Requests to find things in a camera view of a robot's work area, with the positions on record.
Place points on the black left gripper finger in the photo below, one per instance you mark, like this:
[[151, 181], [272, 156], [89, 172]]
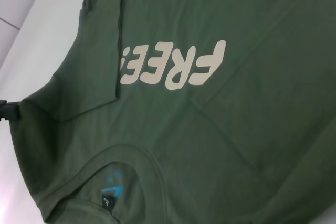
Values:
[[9, 111]]

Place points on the dark green FREE! t-shirt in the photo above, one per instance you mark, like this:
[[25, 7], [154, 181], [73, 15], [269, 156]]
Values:
[[210, 116]]

